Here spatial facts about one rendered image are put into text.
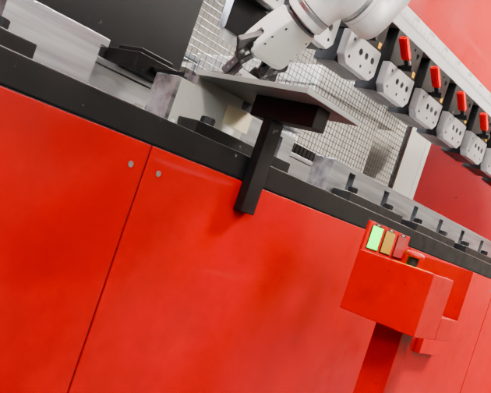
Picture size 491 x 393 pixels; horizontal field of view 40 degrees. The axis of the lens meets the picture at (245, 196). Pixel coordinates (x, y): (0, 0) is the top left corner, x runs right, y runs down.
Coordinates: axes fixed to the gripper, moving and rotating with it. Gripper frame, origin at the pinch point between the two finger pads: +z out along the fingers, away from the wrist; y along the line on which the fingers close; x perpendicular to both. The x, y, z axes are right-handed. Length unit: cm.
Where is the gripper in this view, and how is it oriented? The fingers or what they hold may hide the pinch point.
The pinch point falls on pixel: (241, 73)
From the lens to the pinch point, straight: 131.4
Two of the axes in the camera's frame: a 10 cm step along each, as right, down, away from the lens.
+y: -6.0, -2.2, -7.7
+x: 3.5, 7.9, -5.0
